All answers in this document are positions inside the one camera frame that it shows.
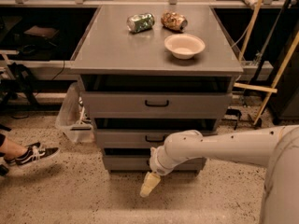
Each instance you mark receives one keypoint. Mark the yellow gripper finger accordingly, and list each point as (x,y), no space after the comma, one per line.
(150,182)

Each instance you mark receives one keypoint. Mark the grey middle drawer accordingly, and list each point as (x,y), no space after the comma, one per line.
(130,138)

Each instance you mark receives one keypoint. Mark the brown box on shelf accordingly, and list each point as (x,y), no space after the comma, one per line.
(46,33)

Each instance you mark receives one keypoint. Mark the grey bottom drawer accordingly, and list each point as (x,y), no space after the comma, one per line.
(141,164)

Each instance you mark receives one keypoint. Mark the crushed green soda can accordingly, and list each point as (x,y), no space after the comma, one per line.
(140,22)

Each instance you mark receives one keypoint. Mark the grey top drawer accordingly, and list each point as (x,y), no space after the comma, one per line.
(153,105)

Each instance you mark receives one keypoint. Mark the person's lower leg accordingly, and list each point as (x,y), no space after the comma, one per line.
(10,149)

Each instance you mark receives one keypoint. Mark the grey drawer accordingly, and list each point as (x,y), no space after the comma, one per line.
(141,164)
(130,138)
(153,105)

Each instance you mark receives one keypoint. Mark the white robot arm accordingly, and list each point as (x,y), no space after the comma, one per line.
(276,149)

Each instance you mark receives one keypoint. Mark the crushed brown soda can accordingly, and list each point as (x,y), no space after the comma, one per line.
(174,21)

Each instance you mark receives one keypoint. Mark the grey drawer cabinet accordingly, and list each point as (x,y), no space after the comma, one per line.
(114,60)

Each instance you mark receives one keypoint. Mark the black clamp on floor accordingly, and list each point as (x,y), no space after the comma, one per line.
(233,115)

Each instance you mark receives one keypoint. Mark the clear plastic bin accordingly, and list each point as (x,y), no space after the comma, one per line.
(71,120)

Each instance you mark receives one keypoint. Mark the black white sneaker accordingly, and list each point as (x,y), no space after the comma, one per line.
(35,154)

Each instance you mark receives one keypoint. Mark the white paper bowl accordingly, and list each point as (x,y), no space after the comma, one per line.
(184,46)

